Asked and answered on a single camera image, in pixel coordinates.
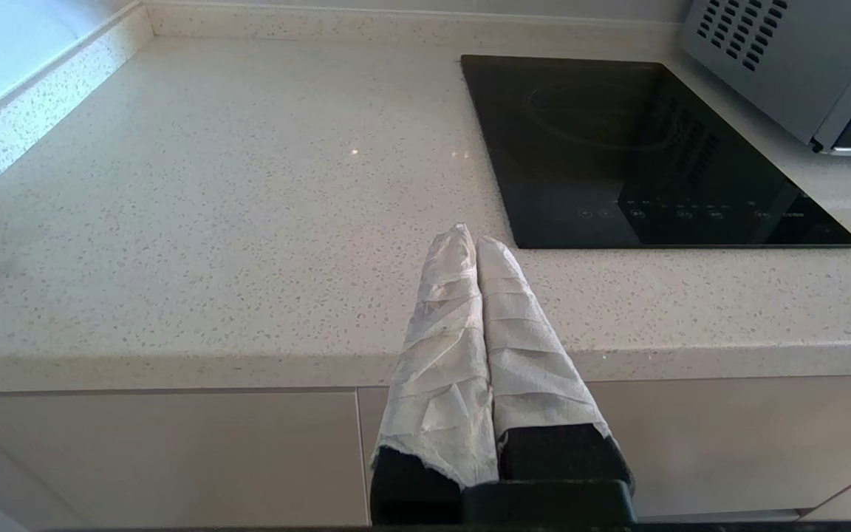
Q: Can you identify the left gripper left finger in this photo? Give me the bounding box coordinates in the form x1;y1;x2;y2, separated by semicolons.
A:
372;224;500;525

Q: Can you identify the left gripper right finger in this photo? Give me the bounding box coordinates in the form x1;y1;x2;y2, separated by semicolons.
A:
476;236;637;485

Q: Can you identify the silver microwave oven body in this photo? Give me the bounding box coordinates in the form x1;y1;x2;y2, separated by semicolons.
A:
680;0;851;145

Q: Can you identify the black induction cooktop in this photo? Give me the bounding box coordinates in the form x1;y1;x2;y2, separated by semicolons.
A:
461;54;851;249

